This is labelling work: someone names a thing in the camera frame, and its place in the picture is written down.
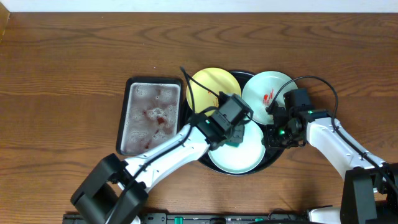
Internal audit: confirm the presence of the round black tray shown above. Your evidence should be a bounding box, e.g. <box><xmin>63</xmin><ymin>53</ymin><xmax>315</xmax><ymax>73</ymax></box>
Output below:
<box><xmin>179</xmin><ymin>70</ymin><xmax>284</xmax><ymax>175</ymax></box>

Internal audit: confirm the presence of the yellow plate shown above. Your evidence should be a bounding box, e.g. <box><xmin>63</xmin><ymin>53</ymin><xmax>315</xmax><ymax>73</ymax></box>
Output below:
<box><xmin>190</xmin><ymin>68</ymin><xmax>241</xmax><ymax>113</ymax></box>

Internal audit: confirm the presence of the right black cable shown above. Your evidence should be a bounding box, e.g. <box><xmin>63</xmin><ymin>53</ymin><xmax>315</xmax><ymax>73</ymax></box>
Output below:
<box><xmin>270</xmin><ymin>74</ymin><xmax>398</xmax><ymax>194</ymax></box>

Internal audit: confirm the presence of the light blue plate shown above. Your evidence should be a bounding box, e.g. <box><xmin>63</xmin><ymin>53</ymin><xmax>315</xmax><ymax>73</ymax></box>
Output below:
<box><xmin>242</xmin><ymin>71</ymin><xmax>291</xmax><ymax>125</ymax></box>
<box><xmin>208</xmin><ymin>121</ymin><xmax>266</xmax><ymax>173</ymax></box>

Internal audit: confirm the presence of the black cable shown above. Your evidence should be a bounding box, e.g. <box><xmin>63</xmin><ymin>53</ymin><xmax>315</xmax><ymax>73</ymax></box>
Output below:
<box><xmin>105</xmin><ymin>65</ymin><xmax>224</xmax><ymax>224</ymax></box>
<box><xmin>270</xmin><ymin>74</ymin><xmax>398</xmax><ymax>194</ymax></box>

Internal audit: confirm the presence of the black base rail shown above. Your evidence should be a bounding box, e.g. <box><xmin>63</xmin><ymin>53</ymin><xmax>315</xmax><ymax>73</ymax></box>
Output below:
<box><xmin>62</xmin><ymin>204</ymin><xmax>313</xmax><ymax>224</ymax></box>

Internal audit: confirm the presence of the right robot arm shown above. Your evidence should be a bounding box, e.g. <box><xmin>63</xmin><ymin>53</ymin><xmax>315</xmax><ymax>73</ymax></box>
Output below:
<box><xmin>265</xmin><ymin>98</ymin><xmax>397</xmax><ymax>223</ymax></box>

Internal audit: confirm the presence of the green yellow sponge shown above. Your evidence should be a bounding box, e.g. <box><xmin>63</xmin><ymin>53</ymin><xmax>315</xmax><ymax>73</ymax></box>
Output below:
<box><xmin>225</xmin><ymin>141</ymin><xmax>240</xmax><ymax>147</ymax></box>

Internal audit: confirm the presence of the rectangular black soapy tray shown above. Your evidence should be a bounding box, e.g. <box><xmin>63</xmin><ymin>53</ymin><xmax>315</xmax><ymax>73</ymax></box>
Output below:
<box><xmin>116</xmin><ymin>77</ymin><xmax>182</xmax><ymax>156</ymax></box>

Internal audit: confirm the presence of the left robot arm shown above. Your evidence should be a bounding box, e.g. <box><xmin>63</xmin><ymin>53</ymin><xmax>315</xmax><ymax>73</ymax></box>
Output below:
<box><xmin>70</xmin><ymin>114</ymin><xmax>231</xmax><ymax>223</ymax></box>

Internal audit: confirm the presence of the left black cable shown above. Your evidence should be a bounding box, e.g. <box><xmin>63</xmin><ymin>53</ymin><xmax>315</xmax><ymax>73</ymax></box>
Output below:
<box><xmin>105</xmin><ymin>65</ymin><xmax>224</xmax><ymax>224</ymax></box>

